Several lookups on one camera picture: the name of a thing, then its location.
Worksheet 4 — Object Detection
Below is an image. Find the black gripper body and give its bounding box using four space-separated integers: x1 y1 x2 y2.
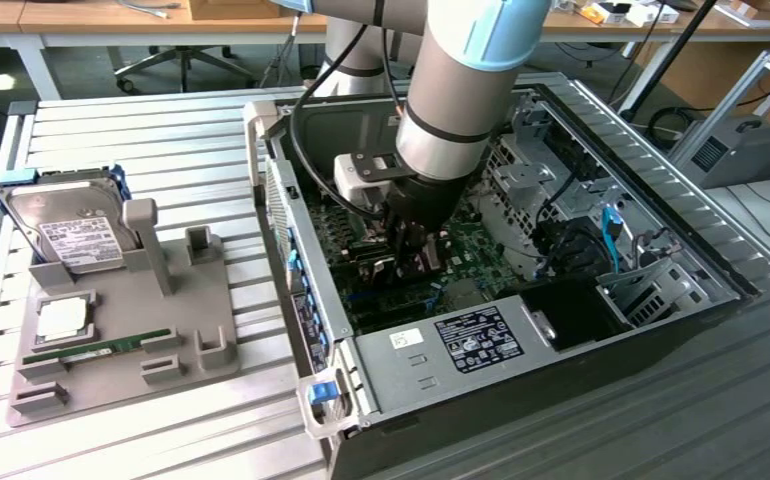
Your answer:
384 175 470 236

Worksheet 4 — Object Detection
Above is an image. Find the green graphics card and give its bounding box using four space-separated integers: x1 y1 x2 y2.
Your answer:
349 247 452 290

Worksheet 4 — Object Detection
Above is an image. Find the CPU socket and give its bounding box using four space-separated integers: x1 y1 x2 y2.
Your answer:
347 219 396 254

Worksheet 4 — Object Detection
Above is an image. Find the green motherboard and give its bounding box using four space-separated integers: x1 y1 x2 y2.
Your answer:
303 189 526 337

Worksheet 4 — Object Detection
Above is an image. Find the silver perforated drive cage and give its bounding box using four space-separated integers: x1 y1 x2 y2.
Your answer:
480 92 626 226

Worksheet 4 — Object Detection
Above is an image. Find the grey power supply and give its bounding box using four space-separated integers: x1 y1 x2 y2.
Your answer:
351 294 563 419

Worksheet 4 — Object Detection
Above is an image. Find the blue case latch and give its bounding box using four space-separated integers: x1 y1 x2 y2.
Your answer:
305 382 340 404

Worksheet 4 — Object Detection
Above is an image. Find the silver disk bay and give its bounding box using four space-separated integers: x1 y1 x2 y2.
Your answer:
594 257 716 329

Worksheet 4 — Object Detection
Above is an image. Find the open black PC case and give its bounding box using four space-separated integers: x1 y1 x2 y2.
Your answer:
241 82 759 480

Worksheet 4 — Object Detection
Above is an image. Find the grey parts rack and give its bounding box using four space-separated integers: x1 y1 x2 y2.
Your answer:
7 197 245 429

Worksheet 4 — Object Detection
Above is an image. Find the green RAM stick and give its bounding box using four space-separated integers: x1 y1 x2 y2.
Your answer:
21 328 176 364

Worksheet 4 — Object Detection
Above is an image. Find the black office chair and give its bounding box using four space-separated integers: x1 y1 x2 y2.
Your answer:
112 44 260 95

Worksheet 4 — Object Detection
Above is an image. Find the small yellow black box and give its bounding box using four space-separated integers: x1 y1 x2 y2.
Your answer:
590 1 634 25

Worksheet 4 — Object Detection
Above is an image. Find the cardboard box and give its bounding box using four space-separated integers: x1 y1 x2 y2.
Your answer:
187 0 287 21

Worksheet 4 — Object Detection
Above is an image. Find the grey control box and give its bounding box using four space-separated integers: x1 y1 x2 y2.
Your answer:
687 118 770 189

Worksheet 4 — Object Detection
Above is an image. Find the hard disk in blue carrier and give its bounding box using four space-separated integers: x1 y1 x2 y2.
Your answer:
0 163 137 275

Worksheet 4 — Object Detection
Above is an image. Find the small white box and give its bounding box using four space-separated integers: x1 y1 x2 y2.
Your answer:
627 3 680 27

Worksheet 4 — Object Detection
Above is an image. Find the black pole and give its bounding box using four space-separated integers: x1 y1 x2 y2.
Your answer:
616 0 720 119

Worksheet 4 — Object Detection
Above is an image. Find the silver CPU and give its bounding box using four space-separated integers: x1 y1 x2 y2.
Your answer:
35 298 92 342

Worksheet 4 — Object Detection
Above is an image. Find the wooden desk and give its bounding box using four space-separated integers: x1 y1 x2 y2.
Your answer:
543 0 770 116
0 0 332 101

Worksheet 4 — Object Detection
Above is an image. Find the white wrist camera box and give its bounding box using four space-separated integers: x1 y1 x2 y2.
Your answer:
332 152 419 214

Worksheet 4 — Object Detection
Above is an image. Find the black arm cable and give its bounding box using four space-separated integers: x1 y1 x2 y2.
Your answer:
287 22 386 217

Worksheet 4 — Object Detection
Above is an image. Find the blue wire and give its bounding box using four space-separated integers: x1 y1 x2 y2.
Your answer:
599 203 627 276

